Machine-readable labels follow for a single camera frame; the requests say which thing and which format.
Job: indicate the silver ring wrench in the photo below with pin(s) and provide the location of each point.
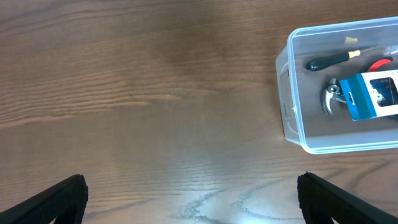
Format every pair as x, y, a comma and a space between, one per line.
334, 89

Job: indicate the blue white screw box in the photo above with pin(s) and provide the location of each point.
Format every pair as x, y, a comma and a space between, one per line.
371, 95

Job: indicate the clear plastic container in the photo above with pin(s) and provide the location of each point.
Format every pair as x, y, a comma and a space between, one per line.
300, 90

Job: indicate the black yellow screwdriver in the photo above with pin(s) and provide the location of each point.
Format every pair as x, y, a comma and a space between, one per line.
324, 62

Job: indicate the small steel hammer black grip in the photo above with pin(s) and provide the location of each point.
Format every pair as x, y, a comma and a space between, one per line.
327, 97

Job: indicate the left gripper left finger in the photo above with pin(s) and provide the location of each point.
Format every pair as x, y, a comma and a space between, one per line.
64, 202

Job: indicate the red handled pliers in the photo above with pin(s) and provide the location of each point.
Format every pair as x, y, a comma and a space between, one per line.
379, 63

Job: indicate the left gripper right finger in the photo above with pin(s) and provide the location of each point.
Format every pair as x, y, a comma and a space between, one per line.
322, 202

